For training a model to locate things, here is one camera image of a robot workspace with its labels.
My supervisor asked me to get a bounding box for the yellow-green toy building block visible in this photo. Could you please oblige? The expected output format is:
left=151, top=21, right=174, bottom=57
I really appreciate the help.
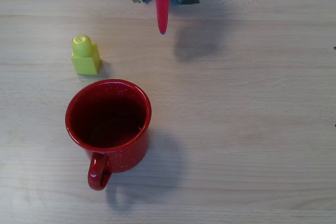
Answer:
left=70, top=34, right=102, bottom=76

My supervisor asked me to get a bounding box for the red enamel mug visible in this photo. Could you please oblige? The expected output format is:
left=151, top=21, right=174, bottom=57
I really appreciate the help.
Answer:
left=65, top=79, right=152, bottom=192

